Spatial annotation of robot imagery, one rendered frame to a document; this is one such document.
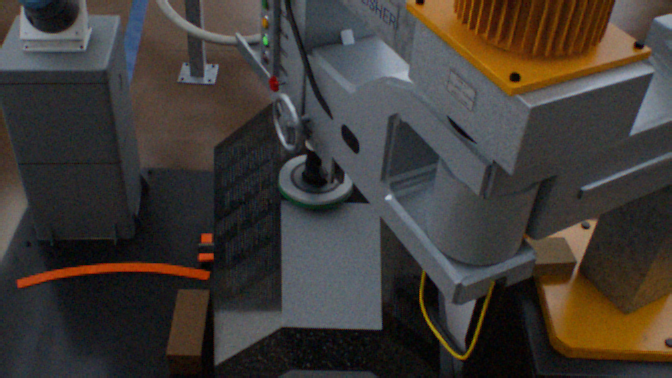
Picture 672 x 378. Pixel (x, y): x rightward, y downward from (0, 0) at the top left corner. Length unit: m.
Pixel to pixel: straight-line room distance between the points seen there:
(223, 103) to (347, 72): 2.38
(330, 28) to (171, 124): 2.20
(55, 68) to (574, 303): 1.87
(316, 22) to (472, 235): 0.64
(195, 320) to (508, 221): 1.61
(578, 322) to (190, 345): 1.33
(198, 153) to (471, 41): 2.62
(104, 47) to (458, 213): 1.79
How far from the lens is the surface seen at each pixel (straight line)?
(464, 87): 1.19
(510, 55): 1.15
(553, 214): 1.48
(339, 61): 1.70
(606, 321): 2.10
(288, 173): 2.16
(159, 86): 4.16
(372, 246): 2.04
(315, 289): 1.92
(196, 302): 2.81
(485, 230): 1.38
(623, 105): 1.23
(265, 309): 1.93
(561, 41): 1.13
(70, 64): 2.78
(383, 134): 1.51
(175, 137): 3.77
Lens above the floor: 2.28
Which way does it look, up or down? 41 degrees down
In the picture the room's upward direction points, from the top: 4 degrees clockwise
